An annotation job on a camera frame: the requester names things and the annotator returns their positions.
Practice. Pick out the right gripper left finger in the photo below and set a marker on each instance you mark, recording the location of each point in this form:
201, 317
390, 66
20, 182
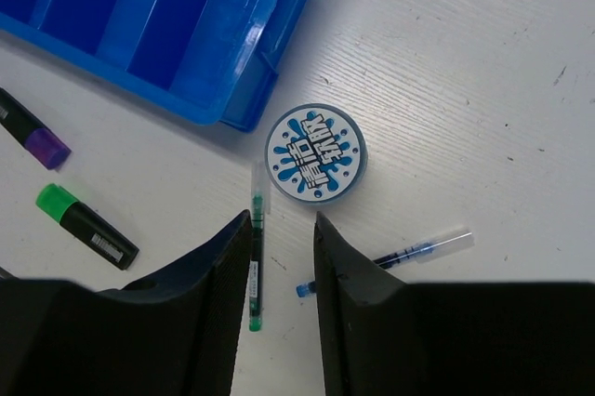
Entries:
172, 332

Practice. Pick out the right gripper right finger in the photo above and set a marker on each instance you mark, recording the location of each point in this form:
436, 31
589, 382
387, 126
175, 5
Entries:
382, 336

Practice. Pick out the round blue white tape tin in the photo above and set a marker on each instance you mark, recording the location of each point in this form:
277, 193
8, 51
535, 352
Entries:
315, 154

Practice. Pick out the blue ink pen refill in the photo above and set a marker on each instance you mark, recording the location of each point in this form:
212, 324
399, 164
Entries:
432, 249

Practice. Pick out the green ink pen refill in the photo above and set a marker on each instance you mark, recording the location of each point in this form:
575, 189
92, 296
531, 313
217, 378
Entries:
259, 208

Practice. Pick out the green cap black highlighter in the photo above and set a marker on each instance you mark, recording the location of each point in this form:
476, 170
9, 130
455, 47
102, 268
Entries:
87, 226

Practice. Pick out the purple cap black highlighter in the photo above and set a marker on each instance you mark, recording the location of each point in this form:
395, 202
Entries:
33, 135

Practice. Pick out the blue divided plastic tray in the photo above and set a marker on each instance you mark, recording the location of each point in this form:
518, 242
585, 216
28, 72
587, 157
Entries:
207, 61

